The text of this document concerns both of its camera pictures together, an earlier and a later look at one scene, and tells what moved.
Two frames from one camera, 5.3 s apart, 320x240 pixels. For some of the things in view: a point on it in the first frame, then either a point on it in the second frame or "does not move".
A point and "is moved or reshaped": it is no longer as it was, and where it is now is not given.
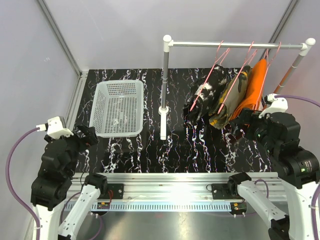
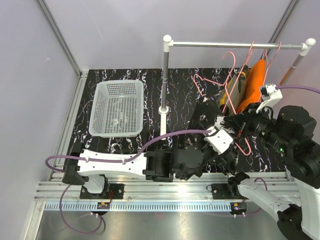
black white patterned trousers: [202, 94] -> [208, 114]
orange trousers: [256, 77] does not move
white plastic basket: [117, 108] does not move
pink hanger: [218, 63] -> [224, 84]
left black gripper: [90, 138] -> [227, 155]
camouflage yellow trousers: [230, 99] does not move
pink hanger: [253, 51] is moved or reshaped
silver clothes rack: [168, 44] does not move
